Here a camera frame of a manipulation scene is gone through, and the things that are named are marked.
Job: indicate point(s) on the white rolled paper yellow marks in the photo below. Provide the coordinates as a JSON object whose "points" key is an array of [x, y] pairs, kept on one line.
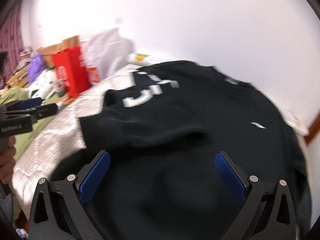
{"points": [[138, 59]]}

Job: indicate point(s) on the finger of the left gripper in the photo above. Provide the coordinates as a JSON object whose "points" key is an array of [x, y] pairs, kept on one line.
{"points": [[32, 114], [24, 104]]}

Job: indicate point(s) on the black sweatshirt white lettering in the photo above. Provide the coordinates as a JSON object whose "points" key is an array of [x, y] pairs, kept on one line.
{"points": [[162, 135]]}

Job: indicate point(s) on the purple bag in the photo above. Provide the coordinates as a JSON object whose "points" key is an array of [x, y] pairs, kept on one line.
{"points": [[35, 68]]}

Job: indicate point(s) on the red shopping bag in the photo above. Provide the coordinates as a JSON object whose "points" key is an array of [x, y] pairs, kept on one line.
{"points": [[70, 67]]}

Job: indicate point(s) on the person's left hand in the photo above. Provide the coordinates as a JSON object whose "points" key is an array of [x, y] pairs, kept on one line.
{"points": [[8, 162]]}

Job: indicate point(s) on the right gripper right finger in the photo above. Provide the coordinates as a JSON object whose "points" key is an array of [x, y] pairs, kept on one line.
{"points": [[266, 209]]}

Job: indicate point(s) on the wooden slatted frame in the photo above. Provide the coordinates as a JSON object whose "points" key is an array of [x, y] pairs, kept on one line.
{"points": [[19, 79]]}

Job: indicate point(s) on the striped quilted mattress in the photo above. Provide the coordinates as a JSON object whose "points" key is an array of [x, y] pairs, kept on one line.
{"points": [[62, 137]]}

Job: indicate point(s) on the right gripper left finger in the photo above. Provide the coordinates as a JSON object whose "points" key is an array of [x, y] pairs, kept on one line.
{"points": [[57, 210]]}

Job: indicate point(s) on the white black spotted cloth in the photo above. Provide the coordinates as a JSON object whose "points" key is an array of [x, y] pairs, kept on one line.
{"points": [[46, 85]]}

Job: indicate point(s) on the white plastic bag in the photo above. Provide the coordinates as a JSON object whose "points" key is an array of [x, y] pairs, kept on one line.
{"points": [[105, 53]]}

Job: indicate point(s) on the brown wooden door frame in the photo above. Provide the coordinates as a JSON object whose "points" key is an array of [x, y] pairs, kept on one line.
{"points": [[313, 130]]}

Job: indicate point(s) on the brown paper bag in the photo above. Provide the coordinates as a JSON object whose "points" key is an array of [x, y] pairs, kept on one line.
{"points": [[47, 52]]}

